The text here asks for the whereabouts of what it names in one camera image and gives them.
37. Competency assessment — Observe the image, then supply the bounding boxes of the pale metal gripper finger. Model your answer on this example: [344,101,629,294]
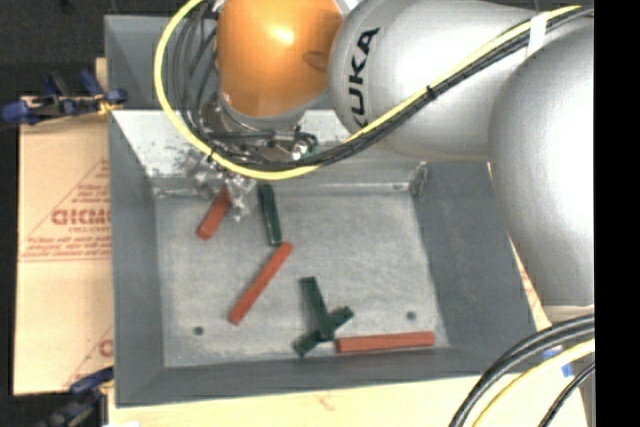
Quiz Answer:
[191,160,227,197]
[227,175,257,222]

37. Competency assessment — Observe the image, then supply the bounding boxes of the grey metal bin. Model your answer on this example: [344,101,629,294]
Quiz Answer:
[103,14,552,406]

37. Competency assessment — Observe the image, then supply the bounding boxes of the red-brown flat block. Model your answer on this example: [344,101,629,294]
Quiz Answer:
[333,330,437,355]
[194,184,235,242]
[227,241,295,327]

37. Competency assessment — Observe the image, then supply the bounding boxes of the brown cardboard board, red print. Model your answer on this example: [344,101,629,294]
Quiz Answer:
[12,114,116,396]

